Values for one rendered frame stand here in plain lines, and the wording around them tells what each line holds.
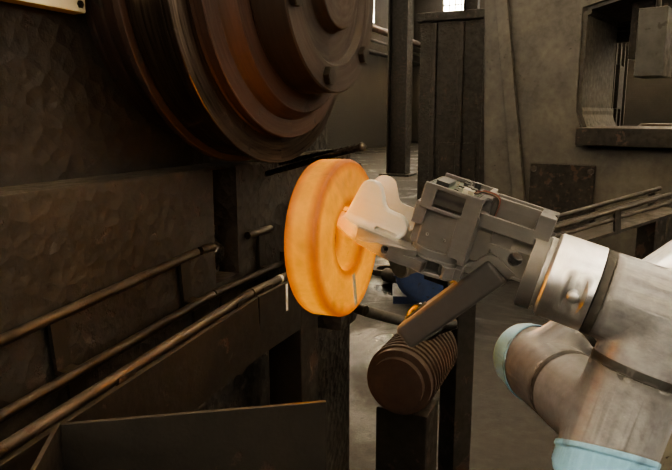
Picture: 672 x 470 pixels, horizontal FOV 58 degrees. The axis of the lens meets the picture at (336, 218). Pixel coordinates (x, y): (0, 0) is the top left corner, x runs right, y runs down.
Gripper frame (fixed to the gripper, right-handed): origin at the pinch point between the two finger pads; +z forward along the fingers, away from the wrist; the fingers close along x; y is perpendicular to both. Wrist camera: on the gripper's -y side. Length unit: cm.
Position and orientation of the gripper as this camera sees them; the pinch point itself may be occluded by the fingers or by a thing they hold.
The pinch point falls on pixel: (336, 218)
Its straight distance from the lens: 60.0
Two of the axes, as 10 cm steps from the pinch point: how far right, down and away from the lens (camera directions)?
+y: 2.3, -9.3, -2.9
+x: -4.2, 1.8, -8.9
